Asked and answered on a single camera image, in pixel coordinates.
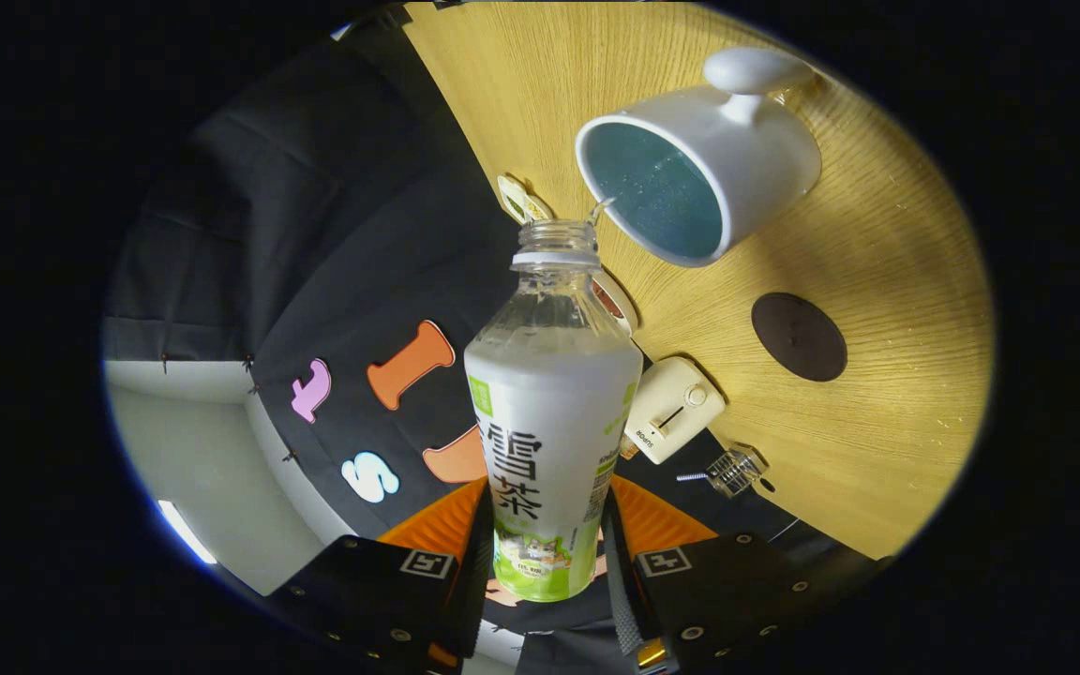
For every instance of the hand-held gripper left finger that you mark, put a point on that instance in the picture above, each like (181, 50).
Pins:
(362, 591)

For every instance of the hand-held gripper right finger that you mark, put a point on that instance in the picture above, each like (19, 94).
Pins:
(727, 591)

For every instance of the clear juice bottle white label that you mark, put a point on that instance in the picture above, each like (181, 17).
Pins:
(549, 422)

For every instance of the dark brown round coaster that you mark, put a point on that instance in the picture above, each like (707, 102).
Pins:
(799, 337)

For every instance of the ceiling light strip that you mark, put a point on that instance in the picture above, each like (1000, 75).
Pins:
(186, 531)

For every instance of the white toaster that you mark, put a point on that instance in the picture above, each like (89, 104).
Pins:
(676, 408)

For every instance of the round plate with brown food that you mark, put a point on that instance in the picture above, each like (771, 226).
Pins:
(617, 305)

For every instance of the wooden table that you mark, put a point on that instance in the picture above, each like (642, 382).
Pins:
(877, 281)

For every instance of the white divided dish with seeds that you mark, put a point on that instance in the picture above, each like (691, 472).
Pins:
(514, 199)

